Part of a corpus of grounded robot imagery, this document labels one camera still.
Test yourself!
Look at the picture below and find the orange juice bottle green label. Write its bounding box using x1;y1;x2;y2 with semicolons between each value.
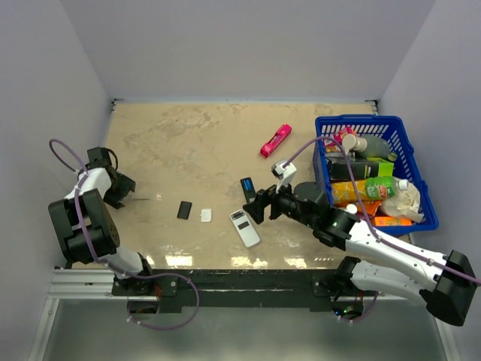
331;176;396;205

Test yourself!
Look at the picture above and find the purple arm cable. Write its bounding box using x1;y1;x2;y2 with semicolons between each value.
286;135;481;285
49;138;200;331

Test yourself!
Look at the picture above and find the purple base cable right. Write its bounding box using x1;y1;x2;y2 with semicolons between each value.
337;291;380;324

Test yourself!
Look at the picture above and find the blue plastic basket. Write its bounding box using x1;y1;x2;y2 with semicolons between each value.
312;114;440;236

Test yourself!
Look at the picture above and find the aluminium frame rail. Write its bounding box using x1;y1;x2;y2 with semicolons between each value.
47;269;114;300

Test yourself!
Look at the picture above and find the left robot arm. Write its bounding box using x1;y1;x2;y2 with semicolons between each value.
48;147;156;296

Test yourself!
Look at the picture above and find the pink snack box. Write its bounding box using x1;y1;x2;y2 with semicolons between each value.
324;126;358;147

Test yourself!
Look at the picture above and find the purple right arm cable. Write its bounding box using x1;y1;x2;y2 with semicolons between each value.
286;135;481;285

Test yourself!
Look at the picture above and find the black remote control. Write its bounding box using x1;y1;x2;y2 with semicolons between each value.
240;177;256;203

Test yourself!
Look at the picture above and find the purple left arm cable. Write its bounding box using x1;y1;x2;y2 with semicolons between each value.
49;138;200;331

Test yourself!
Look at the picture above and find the blue battery in black remote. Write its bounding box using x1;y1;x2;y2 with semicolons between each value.
244;178;253;191

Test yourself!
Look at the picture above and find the orange snack packet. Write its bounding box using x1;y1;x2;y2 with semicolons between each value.
355;201;413;226

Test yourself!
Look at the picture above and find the small white cap bottle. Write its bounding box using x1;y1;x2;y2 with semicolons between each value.
345;204;358;214

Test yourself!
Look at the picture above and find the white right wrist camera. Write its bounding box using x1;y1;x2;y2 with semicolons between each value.
271;159;297;193

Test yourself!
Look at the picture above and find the white remote control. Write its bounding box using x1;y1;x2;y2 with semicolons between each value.
229;210;261;248

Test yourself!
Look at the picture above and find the black green carton box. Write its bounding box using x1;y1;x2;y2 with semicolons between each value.
326;157;394;182

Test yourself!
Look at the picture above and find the white battery cover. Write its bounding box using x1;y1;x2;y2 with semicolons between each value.
201;208;212;223

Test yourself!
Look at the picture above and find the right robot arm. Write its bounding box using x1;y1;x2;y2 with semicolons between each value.
243;182;480;326

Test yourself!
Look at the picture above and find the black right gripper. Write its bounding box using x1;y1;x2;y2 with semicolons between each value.
243;174;316;229

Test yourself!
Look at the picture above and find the grey bottle beige cap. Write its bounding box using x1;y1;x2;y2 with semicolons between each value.
342;134;398;162

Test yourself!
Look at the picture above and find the black battery cover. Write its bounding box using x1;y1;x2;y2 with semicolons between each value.
177;201;192;220

